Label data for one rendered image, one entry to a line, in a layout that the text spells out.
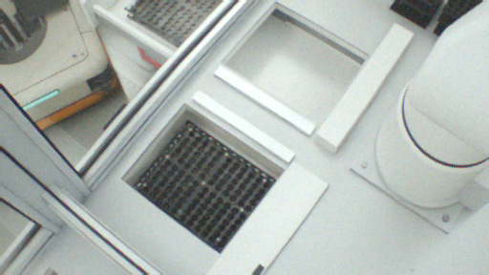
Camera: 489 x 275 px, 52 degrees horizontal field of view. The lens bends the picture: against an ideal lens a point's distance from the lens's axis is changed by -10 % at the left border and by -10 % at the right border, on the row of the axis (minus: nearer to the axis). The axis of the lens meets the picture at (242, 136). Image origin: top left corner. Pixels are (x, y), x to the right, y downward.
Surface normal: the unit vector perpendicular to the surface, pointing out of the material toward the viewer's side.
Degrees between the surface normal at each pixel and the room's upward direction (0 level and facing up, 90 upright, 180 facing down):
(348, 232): 0
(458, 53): 13
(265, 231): 0
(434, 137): 75
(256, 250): 0
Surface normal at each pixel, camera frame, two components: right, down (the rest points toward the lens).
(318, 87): -0.04, -0.40
